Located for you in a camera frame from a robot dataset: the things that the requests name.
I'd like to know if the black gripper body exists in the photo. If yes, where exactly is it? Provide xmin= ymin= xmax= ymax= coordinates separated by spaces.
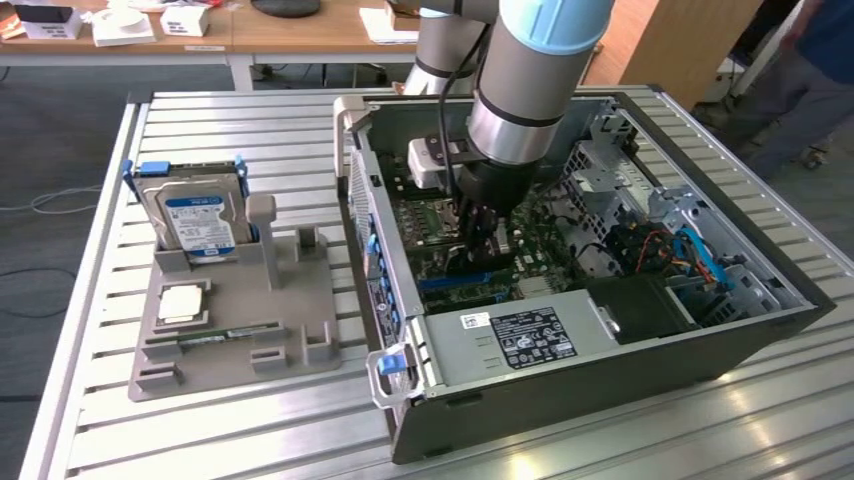
xmin=456 ymin=158 xmax=536 ymax=221

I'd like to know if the graphics card with black fan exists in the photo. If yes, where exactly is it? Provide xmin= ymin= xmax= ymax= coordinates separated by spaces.
xmin=407 ymin=239 xmax=519 ymax=281

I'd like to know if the green motherboard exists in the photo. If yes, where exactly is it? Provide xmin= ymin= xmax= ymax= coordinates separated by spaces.
xmin=383 ymin=154 xmax=588 ymax=314

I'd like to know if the blue expansion slot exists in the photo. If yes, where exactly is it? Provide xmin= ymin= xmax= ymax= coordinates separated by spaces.
xmin=417 ymin=272 xmax=496 ymax=294

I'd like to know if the grey power supply with label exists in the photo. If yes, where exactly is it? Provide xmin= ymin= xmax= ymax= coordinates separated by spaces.
xmin=412 ymin=289 xmax=626 ymax=389

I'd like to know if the black open PC case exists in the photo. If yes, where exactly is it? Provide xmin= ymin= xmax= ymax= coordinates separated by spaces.
xmin=331 ymin=89 xmax=839 ymax=466

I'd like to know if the stack of white papers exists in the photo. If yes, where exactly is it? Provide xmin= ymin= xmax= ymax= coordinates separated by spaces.
xmin=357 ymin=5 xmax=421 ymax=46

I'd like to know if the brown wooden panel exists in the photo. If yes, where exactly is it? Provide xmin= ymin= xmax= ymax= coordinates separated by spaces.
xmin=580 ymin=0 xmax=766 ymax=109

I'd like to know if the silver metal disk bay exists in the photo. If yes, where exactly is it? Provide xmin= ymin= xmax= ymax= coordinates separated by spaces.
xmin=656 ymin=197 xmax=786 ymax=329

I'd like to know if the grey plastic parts rack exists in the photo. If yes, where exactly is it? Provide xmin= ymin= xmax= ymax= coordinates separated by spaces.
xmin=128 ymin=193 xmax=343 ymax=404

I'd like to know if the wooden desk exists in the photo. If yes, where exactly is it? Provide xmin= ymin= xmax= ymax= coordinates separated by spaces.
xmin=0 ymin=0 xmax=235 ymax=91
xmin=229 ymin=0 xmax=606 ymax=91

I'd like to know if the hard disk in blue caddy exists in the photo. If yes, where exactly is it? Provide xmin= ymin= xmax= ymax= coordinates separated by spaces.
xmin=118 ymin=155 xmax=252 ymax=266

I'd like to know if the silver CPU chip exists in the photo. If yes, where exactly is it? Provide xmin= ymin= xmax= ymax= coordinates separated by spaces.
xmin=156 ymin=285 xmax=205 ymax=322

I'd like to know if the dark round object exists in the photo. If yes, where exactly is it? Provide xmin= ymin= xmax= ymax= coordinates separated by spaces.
xmin=251 ymin=0 xmax=321 ymax=19

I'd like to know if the standing person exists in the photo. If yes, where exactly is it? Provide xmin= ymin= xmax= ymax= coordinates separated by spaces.
xmin=743 ymin=0 xmax=854 ymax=181

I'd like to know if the white box with label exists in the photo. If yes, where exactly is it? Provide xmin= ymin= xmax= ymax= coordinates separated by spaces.
xmin=157 ymin=7 xmax=213 ymax=37

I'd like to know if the white round device on box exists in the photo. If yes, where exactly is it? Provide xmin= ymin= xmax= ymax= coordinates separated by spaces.
xmin=89 ymin=7 xmax=158 ymax=49

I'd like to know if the white box with black top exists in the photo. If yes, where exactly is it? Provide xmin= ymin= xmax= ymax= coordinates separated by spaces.
xmin=12 ymin=2 xmax=85 ymax=40

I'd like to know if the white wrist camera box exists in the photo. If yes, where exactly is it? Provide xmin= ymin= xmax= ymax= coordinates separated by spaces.
xmin=405 ymin=137 xmax=468 ymax=190

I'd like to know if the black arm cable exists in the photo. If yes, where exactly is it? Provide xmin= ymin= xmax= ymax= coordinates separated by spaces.
xmin=436 ymin=22 xmax=499 ymax=201

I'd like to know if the orange wire bundle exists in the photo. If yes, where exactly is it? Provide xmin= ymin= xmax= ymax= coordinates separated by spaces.
xmin=632 ymin=232 xmax=702 ymax=276

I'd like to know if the blue wire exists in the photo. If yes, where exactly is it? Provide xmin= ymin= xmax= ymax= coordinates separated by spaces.
xmin=670 ymin=227 xmax=735 ymax=291

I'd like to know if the white metal table frame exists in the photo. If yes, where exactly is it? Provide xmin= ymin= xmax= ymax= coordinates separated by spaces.
xmin=730 ymin=27 xmax=786 ymax=99

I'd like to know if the white floor cable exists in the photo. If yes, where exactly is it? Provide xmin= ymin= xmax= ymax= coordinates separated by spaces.
xmin=29 ymin=183 xmax=105 ymax=215

